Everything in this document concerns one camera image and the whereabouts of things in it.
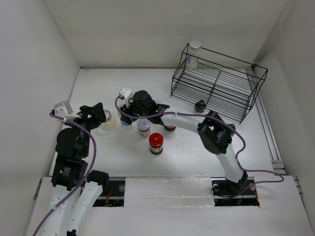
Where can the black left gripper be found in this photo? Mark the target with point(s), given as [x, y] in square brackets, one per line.
[97, 114]

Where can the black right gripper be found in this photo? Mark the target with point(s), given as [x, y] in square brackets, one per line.
[128, 109]

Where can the round clear glass jar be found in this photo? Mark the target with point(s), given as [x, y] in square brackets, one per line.
[110, 121]

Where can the white lid jar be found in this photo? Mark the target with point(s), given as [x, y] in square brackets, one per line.
[143, 126]

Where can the blue label spice jar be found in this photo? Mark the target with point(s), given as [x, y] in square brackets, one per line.
[125, 121]

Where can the red lid sauce jar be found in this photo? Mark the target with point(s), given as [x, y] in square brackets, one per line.
[169, 128]
[156, 141]

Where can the black cap white spice bottle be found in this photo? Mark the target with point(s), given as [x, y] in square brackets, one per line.
[200, 106]

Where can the silver lid spice jar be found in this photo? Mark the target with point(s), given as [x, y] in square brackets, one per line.
[193, 54]

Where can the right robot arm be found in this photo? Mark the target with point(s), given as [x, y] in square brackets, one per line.
[214, 133]

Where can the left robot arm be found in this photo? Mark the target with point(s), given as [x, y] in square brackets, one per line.
[76, 186]

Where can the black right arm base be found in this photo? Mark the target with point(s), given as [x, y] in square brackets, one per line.
[222, 189]

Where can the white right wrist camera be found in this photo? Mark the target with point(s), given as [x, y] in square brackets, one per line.
[126, 94]

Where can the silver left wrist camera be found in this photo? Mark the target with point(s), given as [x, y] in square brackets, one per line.
[62, 109]

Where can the black wire rack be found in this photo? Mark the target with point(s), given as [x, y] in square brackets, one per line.
[229, 86]

